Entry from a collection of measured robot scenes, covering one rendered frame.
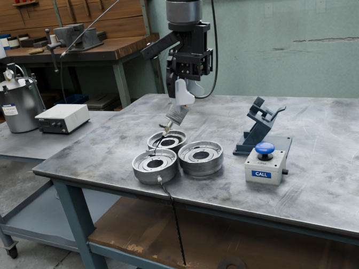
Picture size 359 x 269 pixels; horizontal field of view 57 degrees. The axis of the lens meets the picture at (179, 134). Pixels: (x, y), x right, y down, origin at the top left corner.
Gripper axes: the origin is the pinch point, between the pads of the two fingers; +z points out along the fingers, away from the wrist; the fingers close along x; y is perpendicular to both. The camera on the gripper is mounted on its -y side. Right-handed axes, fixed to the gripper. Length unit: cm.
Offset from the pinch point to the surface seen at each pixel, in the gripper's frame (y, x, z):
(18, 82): -93, 23, 15
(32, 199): -108, 22, 86
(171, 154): 1.0, -6.7, 9.7
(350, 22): 29, 157, 8
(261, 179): 23.3, -8.5, 8.8
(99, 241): -20.6, -15.3, 41.3
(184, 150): 3.1, -4.0, 9.5
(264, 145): 22.6, -5.4, 2.5
